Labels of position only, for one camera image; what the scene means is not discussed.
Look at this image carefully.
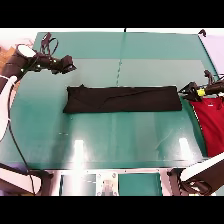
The black garment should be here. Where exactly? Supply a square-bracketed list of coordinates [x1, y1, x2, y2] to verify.
[62, 84, 184, 115]

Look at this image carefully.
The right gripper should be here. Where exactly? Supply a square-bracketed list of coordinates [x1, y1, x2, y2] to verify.
[178, 81, 205, 102]

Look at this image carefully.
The red T-shirt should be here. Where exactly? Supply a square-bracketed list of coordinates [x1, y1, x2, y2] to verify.
[189, 96, 224, 158]

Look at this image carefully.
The silver frame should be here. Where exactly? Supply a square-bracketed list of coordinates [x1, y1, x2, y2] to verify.
[43, 167, 188, 197]

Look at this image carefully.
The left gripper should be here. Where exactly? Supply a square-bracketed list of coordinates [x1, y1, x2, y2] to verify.
[50, 55, 77, 75]

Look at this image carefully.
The black cable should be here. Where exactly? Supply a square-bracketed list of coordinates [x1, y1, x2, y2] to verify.
[39, 31, 60, 56]
[6, 96, 37, 196]

